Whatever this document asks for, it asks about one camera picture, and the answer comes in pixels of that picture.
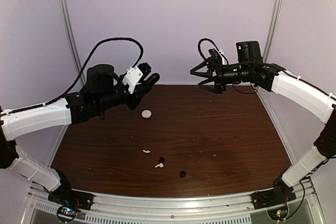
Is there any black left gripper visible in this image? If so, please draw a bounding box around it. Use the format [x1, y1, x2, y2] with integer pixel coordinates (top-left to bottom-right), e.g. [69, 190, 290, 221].
[96, 74, 152, 112]

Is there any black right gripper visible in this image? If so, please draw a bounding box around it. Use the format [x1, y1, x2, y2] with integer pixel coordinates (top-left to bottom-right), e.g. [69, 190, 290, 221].
[191, 56, 253, 93]

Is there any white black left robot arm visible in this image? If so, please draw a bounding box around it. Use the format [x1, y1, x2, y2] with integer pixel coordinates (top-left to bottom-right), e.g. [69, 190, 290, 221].
[1, 62, 160, 205]

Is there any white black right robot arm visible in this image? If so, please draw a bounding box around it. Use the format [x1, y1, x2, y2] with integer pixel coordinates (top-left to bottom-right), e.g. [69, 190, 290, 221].
[190, 41, 335, 204]

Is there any white round charging case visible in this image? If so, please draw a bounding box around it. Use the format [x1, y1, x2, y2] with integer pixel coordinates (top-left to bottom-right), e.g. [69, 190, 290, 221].
[141, 110, 152, 119]

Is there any white earbud lower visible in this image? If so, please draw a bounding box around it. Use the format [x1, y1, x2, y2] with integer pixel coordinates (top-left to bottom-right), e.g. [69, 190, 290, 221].
[155, 163, 164, 168]

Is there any black earbud lower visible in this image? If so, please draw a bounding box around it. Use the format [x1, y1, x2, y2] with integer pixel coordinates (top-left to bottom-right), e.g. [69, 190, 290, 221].
[179, 170, 186, 178]

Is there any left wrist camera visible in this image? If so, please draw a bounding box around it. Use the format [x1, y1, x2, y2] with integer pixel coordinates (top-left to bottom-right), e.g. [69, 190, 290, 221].
[122, 67, 143, 94]

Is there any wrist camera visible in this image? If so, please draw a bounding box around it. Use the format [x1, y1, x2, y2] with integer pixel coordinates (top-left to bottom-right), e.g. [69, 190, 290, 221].
[122, 67, 143, 94]
[208, 48, 228, 65]

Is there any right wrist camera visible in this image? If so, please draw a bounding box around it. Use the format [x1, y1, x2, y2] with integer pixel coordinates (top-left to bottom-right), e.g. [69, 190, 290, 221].
[208, 48, 228, 65]

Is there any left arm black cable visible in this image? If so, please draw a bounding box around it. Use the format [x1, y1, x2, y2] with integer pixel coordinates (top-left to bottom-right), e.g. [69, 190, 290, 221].
[26, 37, 145, 109]

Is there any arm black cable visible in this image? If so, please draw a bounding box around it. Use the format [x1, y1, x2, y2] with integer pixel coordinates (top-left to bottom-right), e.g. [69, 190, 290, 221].
[26, 37, 145, 109]
[197, 37, 224, 61]

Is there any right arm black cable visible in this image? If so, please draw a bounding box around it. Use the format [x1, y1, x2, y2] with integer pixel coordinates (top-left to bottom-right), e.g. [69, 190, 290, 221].
[197, 37, 224, 61]

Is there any right aluminium frame post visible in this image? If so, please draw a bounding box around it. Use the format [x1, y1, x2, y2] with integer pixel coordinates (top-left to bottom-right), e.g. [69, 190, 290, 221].
[263, 0, 283, 62]

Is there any aluminium frame post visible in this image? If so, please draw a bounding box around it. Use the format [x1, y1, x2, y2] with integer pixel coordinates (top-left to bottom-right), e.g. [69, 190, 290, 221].
[54, 0, 87, 141]
[263, 0, 283, 62]

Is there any left aluminium frame post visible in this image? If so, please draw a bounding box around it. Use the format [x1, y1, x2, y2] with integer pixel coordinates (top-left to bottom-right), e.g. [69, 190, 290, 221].
[54, 0, 87, 141]

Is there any front aluminium rail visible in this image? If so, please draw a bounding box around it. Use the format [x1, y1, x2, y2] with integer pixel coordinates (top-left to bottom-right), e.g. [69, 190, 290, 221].
[19, 180, 325, 223]

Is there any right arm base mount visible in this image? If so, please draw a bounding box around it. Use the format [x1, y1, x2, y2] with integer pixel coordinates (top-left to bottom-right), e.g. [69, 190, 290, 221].
[250, 189, 296, 222]

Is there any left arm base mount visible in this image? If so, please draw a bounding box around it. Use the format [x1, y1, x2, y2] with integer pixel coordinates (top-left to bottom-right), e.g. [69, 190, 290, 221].
[44, 189, 93, 223]

